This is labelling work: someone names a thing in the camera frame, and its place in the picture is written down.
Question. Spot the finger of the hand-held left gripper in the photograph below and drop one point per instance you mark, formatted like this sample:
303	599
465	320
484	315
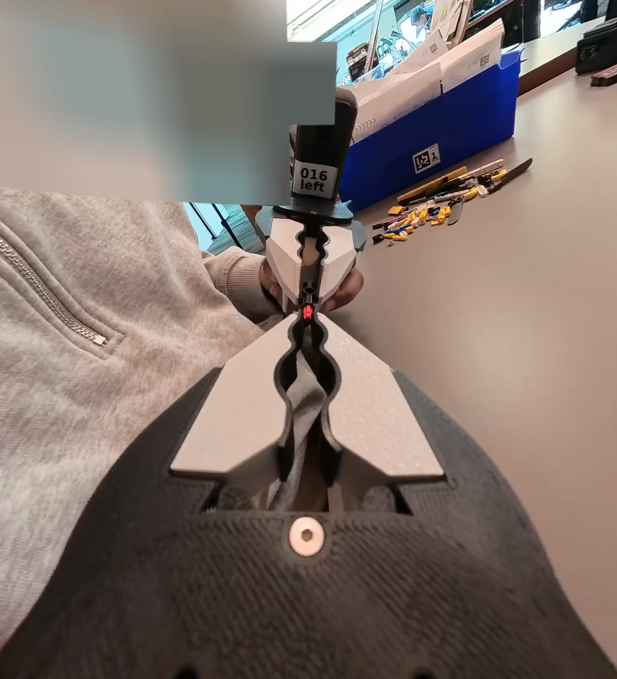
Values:
284	254
340	260

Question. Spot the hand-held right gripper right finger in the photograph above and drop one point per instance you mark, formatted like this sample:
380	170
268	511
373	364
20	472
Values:
382	424

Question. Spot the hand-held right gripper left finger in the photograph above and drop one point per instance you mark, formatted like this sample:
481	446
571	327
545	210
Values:
234	424

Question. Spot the black lego pin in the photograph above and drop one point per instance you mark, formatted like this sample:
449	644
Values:
308	291

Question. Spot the person's left forearm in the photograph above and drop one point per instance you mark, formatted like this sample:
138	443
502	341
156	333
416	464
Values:
234	281

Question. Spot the pile of loose lego pieces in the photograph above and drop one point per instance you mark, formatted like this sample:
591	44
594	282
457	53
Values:
435	185

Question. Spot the person's left hand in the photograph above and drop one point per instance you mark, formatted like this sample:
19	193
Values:
348	292

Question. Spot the blue plastic bin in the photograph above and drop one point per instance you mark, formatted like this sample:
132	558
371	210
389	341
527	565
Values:
472	116

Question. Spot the person in grey hoodie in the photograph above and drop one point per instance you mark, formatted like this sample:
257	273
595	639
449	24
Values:
75	371

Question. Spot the black box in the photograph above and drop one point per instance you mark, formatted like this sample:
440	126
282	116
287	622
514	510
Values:
605	47

